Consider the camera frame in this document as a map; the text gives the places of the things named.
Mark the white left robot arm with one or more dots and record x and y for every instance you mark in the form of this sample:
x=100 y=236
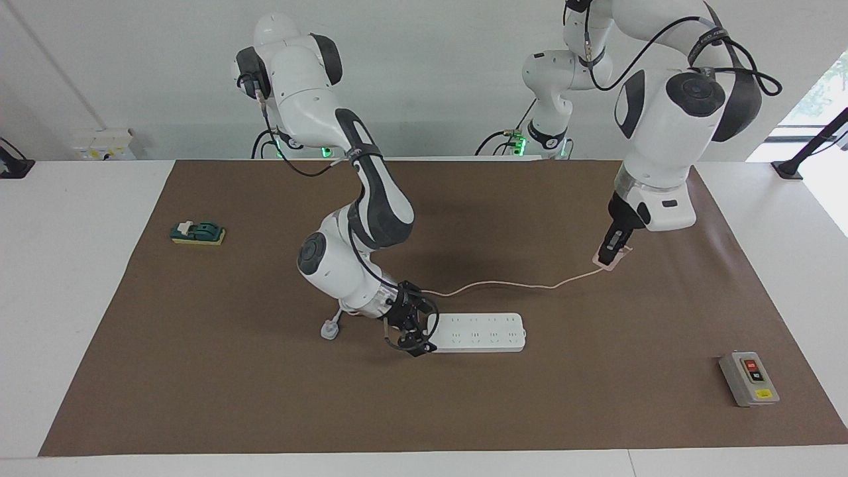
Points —
x=669 y=132

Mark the pink charger adapter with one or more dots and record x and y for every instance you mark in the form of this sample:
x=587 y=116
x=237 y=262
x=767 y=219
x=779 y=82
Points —
x=620 y=260

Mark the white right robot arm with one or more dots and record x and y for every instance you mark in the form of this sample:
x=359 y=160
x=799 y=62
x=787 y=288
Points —
x=311 y=99

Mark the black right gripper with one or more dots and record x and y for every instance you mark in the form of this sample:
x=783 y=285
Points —
x=401 y=313

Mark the grey push-button switch box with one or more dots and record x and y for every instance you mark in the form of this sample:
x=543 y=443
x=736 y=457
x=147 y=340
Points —
x=748 y=381

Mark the brown table mat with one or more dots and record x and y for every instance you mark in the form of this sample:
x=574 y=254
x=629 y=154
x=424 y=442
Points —
x=424 y=411

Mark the white wall socket box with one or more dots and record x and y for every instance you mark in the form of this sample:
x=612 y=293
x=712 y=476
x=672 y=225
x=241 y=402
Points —
x=103 y=146

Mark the black clamp mount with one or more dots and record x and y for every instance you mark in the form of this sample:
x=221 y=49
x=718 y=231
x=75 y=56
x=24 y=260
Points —
x=13 y=169

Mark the green knife switch yellow base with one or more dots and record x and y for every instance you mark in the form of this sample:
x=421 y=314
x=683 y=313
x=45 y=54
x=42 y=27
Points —
x=202 y=230

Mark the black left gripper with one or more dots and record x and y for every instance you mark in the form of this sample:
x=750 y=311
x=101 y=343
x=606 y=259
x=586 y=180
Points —
x=626 y=212

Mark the white power strip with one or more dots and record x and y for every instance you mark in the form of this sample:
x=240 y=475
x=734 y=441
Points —
x=477 y=334

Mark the black angled stand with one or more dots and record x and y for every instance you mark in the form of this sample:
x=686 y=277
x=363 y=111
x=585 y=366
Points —
x=788 y=169

